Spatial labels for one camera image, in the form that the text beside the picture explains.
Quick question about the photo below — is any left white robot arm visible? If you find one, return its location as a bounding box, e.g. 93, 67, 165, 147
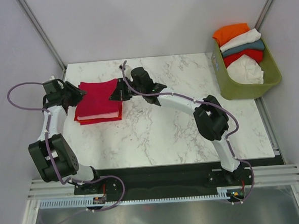
28, 79, 103, 193

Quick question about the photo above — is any aluminium frame post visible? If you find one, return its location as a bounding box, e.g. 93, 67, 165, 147
254, 0, 275, 31
15, 0, 67, 73

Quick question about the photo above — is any crumpled white shirt in bin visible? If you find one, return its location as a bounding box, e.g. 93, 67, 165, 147
227, 55, 264, 85

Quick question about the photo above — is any left aluminium frame post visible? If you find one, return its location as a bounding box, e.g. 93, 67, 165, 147
15, 0, 67, 73

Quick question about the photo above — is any pink t shirt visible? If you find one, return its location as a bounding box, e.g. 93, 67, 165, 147
75, 105, 122, 121

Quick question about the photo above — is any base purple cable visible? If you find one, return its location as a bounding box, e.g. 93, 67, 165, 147
219, 181, 256, 207
38, 174, 129, 224

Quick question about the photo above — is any red shirt in bin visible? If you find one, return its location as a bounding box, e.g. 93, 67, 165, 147
222, 48, 265, 68

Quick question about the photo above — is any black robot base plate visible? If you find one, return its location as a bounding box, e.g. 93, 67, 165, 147
74, 162, 252, 201

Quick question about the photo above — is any teal shirt in bin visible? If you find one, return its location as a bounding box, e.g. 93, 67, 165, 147
221, 39, 265, 58

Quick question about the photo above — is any white folded shirt in bin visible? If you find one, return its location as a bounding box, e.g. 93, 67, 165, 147
220, 28, 261, 53

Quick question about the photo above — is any olive green plastic bin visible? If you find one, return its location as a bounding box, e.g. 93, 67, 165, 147
211, 43, 282, 100

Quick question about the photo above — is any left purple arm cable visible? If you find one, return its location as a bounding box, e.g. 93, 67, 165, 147
6, 79, 98, 189

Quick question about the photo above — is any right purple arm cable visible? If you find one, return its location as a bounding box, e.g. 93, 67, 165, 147
120, 53, 255, 193

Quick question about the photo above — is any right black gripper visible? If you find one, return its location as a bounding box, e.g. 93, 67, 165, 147
108, 77, 145, 103

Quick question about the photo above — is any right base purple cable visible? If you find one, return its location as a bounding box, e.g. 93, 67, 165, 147
219, 181, 256, 207

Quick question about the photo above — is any white slotted cable duct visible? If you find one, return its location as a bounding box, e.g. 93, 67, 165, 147
39, 188, 247, 209

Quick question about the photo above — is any right aluminium frame post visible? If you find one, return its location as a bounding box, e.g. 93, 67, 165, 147
254, 0, 275, 31

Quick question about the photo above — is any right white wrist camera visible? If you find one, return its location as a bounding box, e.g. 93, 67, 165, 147
119, 65, 132, 74

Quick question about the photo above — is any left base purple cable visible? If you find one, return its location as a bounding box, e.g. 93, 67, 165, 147
38, 174, 129, 224

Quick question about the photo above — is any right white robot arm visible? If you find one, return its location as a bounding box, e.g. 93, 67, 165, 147
109, 64, 243, 185

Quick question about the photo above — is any crimson red t shirt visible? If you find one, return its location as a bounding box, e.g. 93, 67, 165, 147
76, 79, 122, 120

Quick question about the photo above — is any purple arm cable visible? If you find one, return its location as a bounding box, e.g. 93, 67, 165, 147
120, 53, 255, 193
6, 79, 98, 189

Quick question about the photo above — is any orange t shirt in bin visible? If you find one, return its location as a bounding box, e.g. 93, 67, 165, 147
212, 23, 250, 46

